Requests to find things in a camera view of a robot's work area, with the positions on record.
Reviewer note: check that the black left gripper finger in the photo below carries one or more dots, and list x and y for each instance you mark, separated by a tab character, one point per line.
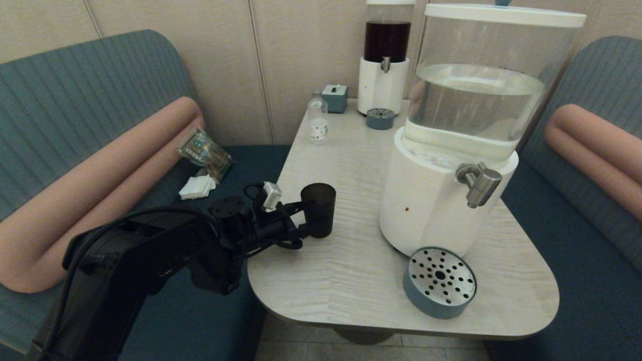
295	206
306	231

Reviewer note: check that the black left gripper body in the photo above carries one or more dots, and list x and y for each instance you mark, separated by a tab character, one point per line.
273	230

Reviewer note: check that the dark smoky plastic cup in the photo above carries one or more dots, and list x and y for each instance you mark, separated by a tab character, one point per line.
318	210

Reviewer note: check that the silver metal dispenser tap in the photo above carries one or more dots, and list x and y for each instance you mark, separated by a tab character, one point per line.
481	183

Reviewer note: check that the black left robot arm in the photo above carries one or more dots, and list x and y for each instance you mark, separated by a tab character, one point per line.
130	271

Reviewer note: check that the clear plastic bottle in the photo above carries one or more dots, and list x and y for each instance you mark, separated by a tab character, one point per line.
318	125

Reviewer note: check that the white folded napkin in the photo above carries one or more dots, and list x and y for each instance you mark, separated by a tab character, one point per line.
197	188

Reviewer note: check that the green snack packet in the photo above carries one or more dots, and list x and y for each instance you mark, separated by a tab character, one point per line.
203	150

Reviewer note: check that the teal tissue box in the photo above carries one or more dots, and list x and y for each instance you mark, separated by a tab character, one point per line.
334	99

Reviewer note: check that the small blue-grey drip tray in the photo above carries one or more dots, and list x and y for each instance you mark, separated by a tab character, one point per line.
380	120

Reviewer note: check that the large white clear water dispenser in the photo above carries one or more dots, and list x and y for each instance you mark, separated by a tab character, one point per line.
431	205

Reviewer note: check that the large blue-grey perforated drip tray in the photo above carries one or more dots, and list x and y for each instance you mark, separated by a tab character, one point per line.
436	278

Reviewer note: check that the small white dark-drink dispenser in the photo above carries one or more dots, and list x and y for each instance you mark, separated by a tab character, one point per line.
383	85

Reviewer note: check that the teal upholstered booth bench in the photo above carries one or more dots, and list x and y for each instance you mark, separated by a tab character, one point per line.
592	281
65	100

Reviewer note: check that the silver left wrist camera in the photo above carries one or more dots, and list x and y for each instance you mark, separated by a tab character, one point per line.
272	194

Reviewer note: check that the beige table pedestal base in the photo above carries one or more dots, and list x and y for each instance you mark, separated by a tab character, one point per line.
363	336

